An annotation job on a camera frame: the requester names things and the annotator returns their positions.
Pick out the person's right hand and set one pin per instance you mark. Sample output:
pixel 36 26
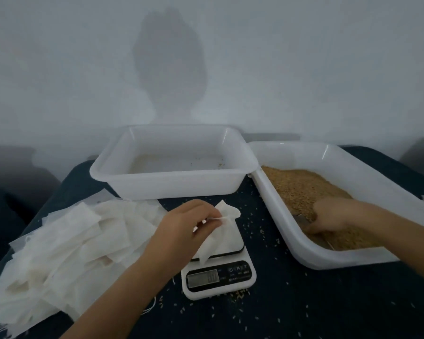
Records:
pixel 331 214

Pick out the person's left hand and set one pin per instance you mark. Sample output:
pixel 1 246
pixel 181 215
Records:
pixel 173 240

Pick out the clear plastic scoop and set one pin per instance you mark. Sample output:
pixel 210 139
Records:
pixel 301 221

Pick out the brown grain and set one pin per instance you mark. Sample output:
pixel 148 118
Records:
pixel 297 190

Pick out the white tray of grain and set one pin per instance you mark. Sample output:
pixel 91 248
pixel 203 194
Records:
pixel 297 243

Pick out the white mesh bag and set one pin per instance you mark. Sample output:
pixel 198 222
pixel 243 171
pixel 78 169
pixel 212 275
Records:
pixel 222 240

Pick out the white plastic tub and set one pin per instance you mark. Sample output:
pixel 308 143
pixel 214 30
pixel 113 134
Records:
pixel 176 176

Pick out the pile of white bags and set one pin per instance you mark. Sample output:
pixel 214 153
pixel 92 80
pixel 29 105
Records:
pixel 70 261

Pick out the person's right forearm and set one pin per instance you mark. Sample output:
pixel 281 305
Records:
pixel 403 240

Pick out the person's left forearm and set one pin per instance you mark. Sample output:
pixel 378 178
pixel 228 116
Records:
pixel 116 307

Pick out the white digital kitchen scale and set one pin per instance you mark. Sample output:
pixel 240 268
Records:
pixel 219 275

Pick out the dark blue tablecloth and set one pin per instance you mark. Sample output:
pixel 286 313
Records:
pixel 325 307
pixel 0 222

